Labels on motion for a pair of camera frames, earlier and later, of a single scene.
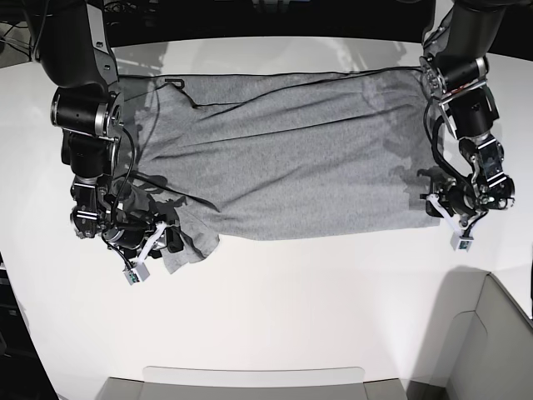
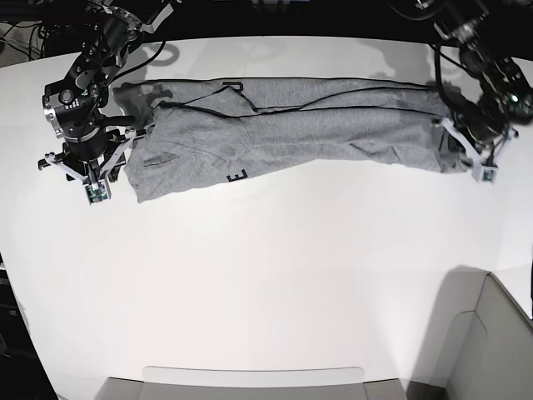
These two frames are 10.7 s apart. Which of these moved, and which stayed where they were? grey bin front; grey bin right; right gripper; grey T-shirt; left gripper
Moved: right gripper; grey T-shirt; left gripper
Stayed: grey bin front; grey bin right
